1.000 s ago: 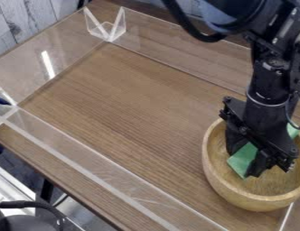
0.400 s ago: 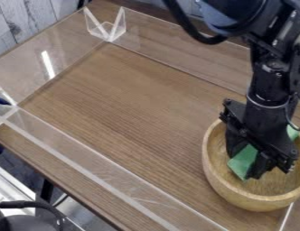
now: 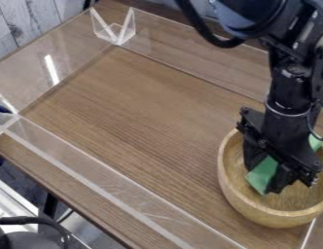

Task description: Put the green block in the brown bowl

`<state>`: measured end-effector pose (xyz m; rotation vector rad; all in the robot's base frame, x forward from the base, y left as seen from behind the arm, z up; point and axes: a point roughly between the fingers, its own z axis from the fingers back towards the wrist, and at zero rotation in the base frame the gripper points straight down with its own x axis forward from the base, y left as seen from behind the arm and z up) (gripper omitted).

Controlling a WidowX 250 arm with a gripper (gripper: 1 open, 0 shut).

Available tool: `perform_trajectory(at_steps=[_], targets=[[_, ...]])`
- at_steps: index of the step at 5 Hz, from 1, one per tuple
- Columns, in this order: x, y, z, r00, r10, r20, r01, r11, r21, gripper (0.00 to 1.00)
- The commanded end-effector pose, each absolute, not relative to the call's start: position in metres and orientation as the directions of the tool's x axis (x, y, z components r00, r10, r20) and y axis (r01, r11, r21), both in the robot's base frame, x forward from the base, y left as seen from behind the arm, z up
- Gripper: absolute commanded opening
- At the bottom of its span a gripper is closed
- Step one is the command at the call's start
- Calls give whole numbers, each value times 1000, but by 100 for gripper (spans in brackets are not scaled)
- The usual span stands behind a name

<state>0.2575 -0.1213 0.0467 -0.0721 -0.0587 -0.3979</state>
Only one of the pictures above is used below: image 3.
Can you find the green rectangular block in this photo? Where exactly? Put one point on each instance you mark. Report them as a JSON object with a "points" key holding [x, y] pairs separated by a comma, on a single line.
{"points": [[300, 152]]}

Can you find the black metal bracket with screw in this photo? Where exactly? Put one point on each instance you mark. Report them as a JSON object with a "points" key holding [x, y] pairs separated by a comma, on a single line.
{"points": [[71, 243]]}

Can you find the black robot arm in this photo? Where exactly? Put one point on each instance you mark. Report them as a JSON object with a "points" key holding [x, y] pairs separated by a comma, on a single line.
{"points": [[288, 27]]}

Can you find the light wooden bowl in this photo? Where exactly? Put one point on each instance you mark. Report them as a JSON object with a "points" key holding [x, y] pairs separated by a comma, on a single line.
{"points": [[291, 209]]}

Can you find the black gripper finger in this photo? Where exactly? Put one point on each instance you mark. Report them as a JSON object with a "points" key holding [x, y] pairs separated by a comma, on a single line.
{"points": [[255, 152], [284, 177]]}

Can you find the black table leg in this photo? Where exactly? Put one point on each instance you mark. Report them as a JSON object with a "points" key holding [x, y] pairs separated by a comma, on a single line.
{"points": [[50, 206]]}

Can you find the clear acrylic corner bracket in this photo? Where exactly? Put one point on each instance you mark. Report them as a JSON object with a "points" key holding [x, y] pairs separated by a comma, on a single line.
{"points": [[114, 33]]}

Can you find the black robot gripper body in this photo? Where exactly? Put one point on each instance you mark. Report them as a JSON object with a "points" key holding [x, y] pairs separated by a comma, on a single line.
{"points": [[280, 126]]}

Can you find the blue object at left edge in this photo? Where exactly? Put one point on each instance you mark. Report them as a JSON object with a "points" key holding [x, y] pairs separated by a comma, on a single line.
{"points": [[5, 110]]}

